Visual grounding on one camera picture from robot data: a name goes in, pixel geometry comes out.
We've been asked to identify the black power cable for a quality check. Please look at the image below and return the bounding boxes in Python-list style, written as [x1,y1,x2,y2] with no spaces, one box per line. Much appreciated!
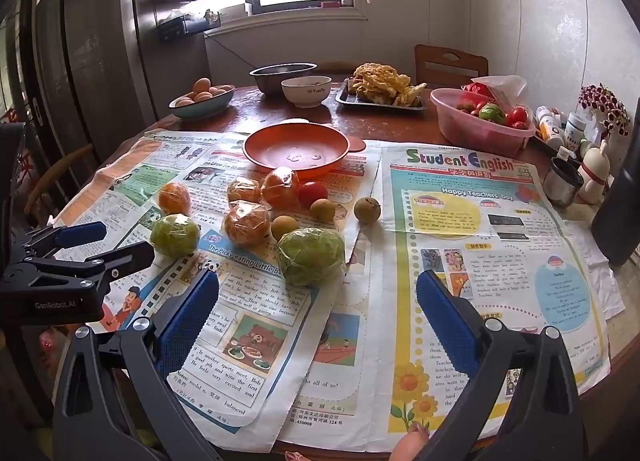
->
[205,33,256,72]

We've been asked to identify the plastic bag with red packet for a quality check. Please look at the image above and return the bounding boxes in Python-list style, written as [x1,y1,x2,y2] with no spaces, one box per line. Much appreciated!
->
[460,77,529,109]

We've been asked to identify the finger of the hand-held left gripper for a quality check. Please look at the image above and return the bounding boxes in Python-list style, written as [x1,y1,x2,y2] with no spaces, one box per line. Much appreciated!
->
[15,242,156,297]
[20,221,108,258]

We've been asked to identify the white paper towel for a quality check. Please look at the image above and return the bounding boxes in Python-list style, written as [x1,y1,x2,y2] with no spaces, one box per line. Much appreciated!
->
[565,218,627,319]

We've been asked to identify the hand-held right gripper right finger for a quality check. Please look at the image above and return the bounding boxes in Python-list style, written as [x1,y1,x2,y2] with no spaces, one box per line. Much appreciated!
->
[416,269,588,461]

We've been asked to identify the small plastic-wrapped green citrus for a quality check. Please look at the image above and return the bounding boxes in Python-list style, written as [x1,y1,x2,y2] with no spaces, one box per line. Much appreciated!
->
[150,213,202,258]

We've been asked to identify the plastic-wrapped orange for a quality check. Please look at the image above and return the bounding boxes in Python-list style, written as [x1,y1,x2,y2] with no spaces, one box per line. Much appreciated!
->
[221,201,272,248]
[226,178,263,205]
[261,166,301,209]
[157,182,192,215]

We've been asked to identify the white medicine bottle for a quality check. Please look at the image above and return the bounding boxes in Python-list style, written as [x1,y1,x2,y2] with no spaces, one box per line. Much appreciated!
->
[565,112,587,152]

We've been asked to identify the black thermos bottle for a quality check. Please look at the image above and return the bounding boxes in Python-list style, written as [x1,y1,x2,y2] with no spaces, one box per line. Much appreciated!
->
[591,96,640,267]

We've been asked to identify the small glass jar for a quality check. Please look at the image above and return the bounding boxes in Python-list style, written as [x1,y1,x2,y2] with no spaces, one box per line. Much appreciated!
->
[543,157,585,206]

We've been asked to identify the brown longan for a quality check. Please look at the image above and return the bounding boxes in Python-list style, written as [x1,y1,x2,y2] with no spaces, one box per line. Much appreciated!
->
[353,196,382,224]
[309,198,336,223]
[270,215,300,242]

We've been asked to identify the teal ceramic bowl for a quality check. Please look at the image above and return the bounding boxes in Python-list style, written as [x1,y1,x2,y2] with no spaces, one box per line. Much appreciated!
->
[168,85,236,120]

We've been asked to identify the heap of fried dough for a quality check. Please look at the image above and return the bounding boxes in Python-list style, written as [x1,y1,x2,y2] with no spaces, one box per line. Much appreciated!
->
[348,62,427,106]

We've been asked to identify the dark metal baking tray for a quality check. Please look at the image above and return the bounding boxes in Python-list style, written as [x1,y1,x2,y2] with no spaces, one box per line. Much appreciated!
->
[335,81,429,112]

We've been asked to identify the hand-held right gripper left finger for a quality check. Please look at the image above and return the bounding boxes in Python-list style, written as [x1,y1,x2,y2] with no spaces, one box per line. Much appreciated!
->
[52,268,221,461]

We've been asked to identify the red and white bouquet ornament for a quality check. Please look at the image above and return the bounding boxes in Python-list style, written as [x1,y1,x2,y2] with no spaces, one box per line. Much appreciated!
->
[578,83,631,136]

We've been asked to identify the white rabbit figurine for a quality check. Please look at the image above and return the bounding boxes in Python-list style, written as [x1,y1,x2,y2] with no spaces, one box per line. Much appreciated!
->
[577,140,612,205]

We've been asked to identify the grey refrigerator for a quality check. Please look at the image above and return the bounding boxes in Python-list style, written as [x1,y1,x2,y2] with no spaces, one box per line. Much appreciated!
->
[30,0,211,182]

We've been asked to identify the wooden chair with cutout back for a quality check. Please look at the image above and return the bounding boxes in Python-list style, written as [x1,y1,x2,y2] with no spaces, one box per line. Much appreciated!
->
[414,44,488,89]

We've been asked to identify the orange plastic plate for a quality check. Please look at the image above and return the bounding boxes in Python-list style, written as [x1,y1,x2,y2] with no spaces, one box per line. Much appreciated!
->
[242,122,366,180]

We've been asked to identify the pink plastic basin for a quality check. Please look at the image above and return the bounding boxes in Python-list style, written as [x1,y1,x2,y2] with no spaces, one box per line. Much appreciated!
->
[430,87,536,156]

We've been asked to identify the person's right hand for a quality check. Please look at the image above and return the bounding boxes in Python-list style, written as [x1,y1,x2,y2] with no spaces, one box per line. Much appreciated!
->
[389,422,432,461]

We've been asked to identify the small white bottle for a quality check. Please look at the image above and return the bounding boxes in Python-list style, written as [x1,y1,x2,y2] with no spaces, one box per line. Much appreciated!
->
[535,106,565,148]

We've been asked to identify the large plastic-wrapped green citrus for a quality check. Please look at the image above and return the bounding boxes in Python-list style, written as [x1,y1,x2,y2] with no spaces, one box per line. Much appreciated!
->
[276,227,347,288]

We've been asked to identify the wooden chair with curved back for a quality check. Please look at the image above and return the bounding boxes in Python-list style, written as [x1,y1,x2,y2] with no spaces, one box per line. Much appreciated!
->
[22,143,96,222]

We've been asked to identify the newspaper with yellow flowers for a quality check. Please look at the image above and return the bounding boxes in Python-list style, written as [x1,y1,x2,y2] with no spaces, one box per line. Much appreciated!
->
[360,141,613,452]

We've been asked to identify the newspaper with panda cartoon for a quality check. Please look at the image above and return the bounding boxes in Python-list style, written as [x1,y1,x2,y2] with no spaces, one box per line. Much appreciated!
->
[50,128,383,442]

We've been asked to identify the pile of brown eggs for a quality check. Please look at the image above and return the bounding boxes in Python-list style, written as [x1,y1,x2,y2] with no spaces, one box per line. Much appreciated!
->
[175,78,233,106]

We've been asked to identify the stainless steel basin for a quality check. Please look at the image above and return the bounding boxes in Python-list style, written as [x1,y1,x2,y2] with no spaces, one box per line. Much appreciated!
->
[249,63,318,94]

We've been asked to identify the white ceramic bowl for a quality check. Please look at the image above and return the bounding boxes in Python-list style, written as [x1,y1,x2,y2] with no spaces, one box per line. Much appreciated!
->
[281,76,332,108]

